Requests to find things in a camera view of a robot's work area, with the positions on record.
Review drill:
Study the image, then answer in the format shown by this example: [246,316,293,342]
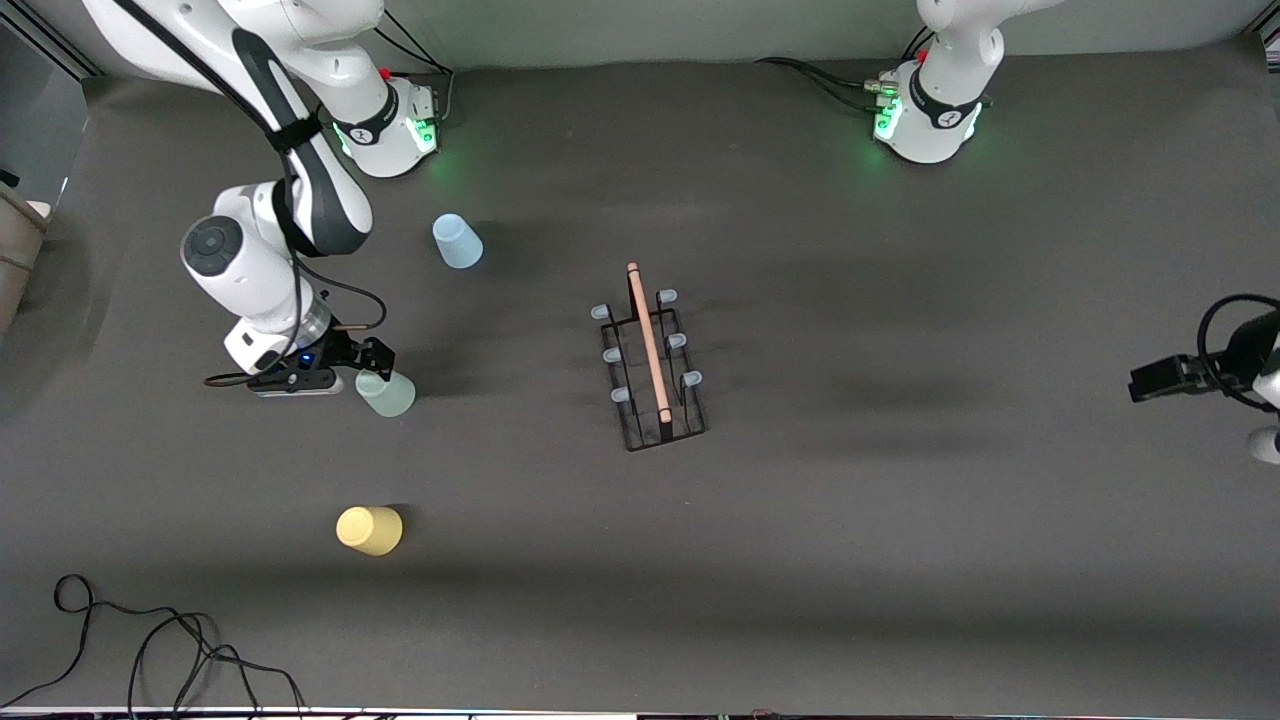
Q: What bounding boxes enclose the black left base cables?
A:
[755,25,931,111]

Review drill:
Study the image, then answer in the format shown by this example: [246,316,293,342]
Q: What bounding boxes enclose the black wire cup holder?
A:
[590,262,708,453]

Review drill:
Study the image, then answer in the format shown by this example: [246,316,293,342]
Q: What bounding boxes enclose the black base cables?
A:
[375,10,456,126]
[755,25,931,111]

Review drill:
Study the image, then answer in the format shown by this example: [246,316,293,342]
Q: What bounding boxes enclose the black right base cables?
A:
[375,10,456,126]

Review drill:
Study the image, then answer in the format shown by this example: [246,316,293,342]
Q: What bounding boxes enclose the loose thin black cable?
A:
[0,574,306,720]

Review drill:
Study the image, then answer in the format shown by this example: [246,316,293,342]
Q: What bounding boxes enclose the yellow plastic cup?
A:
[336,506,404,557]

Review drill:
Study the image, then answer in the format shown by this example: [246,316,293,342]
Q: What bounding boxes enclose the pale green plastic cup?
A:
[355,368,417,418]

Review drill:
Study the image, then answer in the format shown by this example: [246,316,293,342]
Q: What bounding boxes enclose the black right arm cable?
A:
[115,0,391,389]

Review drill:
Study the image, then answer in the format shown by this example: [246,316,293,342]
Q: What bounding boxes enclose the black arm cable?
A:
[1197,293,1280,411]
[115,0,391,389]

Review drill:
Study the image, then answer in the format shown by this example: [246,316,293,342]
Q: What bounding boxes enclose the light blue plastic cup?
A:
[432,213,484,270]

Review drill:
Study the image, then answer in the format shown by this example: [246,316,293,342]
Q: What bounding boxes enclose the tan box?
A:
[0,182,49,336]

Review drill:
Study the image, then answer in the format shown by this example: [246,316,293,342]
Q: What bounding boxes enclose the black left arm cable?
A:
[1197,293,1280,411]

